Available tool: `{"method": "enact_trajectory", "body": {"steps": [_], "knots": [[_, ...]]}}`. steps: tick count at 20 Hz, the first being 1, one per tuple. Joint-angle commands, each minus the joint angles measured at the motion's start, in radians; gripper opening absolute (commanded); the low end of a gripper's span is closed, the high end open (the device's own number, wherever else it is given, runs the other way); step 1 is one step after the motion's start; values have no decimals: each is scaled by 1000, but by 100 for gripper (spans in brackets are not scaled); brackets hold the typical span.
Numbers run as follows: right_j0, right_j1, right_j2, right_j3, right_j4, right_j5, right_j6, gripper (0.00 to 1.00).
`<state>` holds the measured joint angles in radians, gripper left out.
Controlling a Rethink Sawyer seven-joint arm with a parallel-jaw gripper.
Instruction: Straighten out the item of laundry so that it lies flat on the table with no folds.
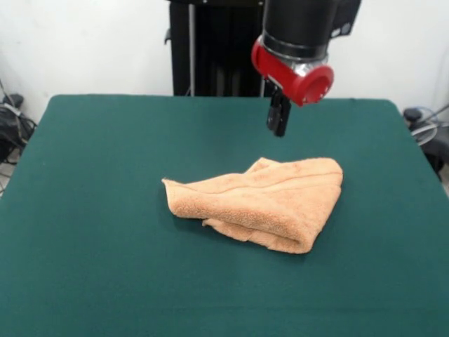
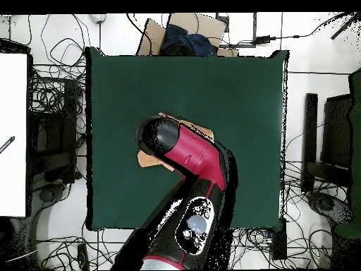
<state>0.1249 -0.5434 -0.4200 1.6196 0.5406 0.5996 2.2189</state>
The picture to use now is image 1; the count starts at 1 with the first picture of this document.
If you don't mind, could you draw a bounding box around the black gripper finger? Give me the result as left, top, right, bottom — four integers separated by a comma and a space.
265, 89, 283, 133
276, 98, 293, 138

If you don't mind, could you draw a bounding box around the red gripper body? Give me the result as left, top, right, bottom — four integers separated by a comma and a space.
250, 34, 335, 108

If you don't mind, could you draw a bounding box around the orange terry towel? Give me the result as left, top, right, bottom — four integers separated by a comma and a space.
161, 157, 344, 256

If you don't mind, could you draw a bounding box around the black stand base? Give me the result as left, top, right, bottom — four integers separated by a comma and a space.
402, 106, 449, 183
0, 93, 38, 166

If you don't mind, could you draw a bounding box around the dark green table cloth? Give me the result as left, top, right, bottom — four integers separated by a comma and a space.
0, 93, 449, 337

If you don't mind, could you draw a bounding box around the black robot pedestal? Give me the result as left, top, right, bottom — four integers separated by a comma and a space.
163, 0, 274, 98

